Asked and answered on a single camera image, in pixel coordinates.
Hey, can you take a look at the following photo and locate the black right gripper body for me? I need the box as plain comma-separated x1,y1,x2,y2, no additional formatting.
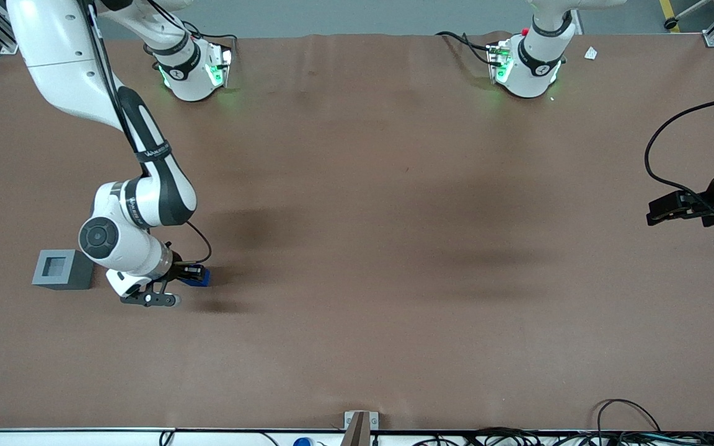
165,251,190,285

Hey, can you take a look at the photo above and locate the gray square base block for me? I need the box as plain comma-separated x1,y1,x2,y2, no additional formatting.
32,250,95,291

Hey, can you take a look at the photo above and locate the brown table mat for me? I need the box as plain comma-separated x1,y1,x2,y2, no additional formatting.
0,32,714,432

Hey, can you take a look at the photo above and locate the stand leg with caster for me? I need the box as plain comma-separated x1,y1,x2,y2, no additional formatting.
664,0,714,32

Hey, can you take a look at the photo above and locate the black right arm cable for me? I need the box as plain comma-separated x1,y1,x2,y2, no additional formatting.
84,0,213,266

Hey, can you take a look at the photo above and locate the long black looping cable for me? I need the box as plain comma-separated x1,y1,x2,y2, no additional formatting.
645,93,714,209

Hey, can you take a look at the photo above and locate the black cable loop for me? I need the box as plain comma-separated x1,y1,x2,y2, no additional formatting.
597,399,661,434

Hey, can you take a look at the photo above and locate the gray camera mount bracket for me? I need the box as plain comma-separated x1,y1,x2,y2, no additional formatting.
343,411,379,446

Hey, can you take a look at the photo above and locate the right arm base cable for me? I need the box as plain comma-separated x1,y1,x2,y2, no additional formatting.
146,0,238,63

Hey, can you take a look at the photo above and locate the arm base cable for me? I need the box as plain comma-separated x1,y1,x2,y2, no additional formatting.
435,31,495,66
146,0,238,63

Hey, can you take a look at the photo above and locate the black cable bundle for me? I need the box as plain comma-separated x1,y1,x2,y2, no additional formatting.
419,426,714,446

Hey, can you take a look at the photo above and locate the left arm base cable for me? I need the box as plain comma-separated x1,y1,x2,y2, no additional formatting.
435,31,495,66

